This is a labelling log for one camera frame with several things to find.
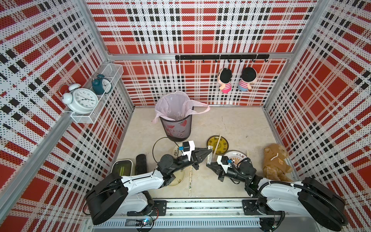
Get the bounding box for chopsticks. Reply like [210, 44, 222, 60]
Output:
[188, 167, 193, 197]
[207, 146, 213, 164]

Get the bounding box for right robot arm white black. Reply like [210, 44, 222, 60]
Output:
[206, 156, 348, 232]

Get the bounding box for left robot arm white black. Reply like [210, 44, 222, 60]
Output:
[85, 148, 213, 225]

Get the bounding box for cream plate with black mark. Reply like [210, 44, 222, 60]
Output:
[173, 145, 182, 158]

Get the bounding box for white plate orange sunburst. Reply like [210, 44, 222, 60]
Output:
[224, 150, 248, 164]

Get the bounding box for yellow patterned plate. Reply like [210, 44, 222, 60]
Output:
[207, 135, 229, 155]

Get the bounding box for cream plate with flowers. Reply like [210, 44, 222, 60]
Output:
[169, 170, 185, 187]

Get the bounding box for brown teddy bear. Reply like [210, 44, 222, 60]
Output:
[263, 144, 293, 182]

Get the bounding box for black mesh trash bin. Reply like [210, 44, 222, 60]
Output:
[159, 112, 192, 142]

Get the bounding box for pink plastic bin liner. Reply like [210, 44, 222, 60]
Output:
[152, 91, 211, 123]

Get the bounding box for green circuit board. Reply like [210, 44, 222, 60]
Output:
[125, 218, 153, 228]

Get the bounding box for doll with pink shirt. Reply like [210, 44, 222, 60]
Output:
[217, 68, 232, 94]

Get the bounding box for doll with striped blue shirt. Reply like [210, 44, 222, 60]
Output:
[238, 67, 257, 91]

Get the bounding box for teal alarm clock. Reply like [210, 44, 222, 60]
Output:
[92, 74, 113, 95]

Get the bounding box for white alarm clock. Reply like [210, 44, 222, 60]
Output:
[62, 83, 99, 115]

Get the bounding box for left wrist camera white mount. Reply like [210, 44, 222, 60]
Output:
[178, 141, 195, 161]

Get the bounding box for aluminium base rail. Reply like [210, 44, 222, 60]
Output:
[82, 198, 327, 232]

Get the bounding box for white wire wall shelf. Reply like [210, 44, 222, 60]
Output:
[71, 63, 124, 124]

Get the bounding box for black wall hook rail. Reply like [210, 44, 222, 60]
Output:
[175, 54, 270, 61]

